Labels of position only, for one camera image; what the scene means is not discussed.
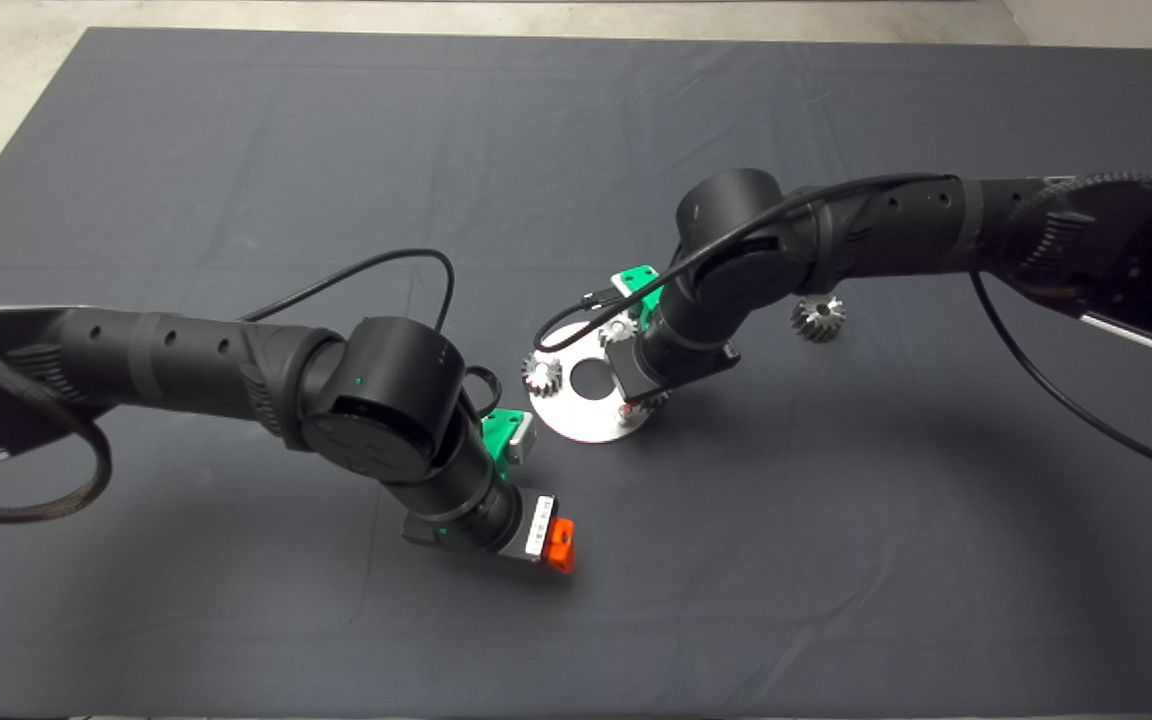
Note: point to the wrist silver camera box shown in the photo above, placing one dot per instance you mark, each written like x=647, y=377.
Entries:
x=626, y=287
x=524, y=435

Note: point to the small dark steel gear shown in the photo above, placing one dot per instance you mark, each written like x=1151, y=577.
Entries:
x=648, y=405

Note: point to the dark grey table cloth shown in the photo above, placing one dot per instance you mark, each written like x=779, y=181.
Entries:
x=336, y=150

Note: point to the large steel gear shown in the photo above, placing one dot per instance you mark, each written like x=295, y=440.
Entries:
x=818, y=318

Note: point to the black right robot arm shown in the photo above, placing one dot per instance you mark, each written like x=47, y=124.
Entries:
x=886, y=240

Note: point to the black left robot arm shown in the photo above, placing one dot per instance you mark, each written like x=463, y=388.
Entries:
x=266, y=380

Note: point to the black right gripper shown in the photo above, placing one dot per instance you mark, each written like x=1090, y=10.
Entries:
x=671, y=365

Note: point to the wrist green camera mount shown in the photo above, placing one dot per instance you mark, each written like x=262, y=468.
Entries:
x=501, y=435
x=644, y=290

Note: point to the left wrist green camera mount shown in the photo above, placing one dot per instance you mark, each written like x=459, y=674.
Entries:
x=501, y=435

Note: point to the right wrist green camera mount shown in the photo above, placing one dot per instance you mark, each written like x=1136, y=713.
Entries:
x=644, y=290

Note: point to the round metal plate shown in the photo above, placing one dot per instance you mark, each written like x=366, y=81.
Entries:
x=586, y=420

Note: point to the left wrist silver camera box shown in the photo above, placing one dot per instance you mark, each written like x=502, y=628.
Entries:
x=524, y=435

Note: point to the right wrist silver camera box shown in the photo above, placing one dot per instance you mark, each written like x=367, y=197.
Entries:
x=626, y=287

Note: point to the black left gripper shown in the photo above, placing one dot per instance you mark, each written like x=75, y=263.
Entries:
x=496, y=525

